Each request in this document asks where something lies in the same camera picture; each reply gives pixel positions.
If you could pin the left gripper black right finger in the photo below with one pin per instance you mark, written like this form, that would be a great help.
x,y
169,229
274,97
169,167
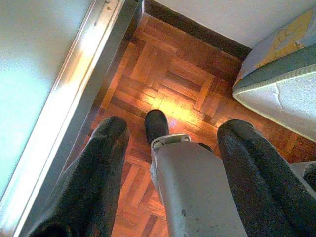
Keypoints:
x,y
259,185

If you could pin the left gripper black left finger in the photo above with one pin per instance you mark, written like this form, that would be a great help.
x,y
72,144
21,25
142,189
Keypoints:
x,y
93,177

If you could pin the robot grey right leg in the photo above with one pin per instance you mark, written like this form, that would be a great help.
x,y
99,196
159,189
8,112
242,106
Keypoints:
x,y
300,168

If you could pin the robot grey leg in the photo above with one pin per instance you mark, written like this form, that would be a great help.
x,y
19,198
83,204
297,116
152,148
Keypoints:
x,y
300,168
192,185

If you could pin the robot grey left leg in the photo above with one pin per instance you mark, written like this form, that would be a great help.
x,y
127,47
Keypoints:
x,y
192,185

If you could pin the robot black left foot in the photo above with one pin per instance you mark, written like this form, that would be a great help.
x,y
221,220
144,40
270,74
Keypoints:
x,y
156,123

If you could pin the green white quilted mattress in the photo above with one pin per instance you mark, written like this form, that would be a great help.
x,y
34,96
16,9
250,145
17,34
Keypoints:
x,y
284,98

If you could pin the frosted glass sliding door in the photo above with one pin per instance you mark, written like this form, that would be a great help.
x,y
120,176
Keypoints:
x,y
24,74

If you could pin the pale patterned bed panel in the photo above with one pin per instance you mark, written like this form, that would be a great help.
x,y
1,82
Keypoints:
x,y
284,37

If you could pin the dark wooden baseboard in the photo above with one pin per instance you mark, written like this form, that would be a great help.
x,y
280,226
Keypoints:
x,y
197,27

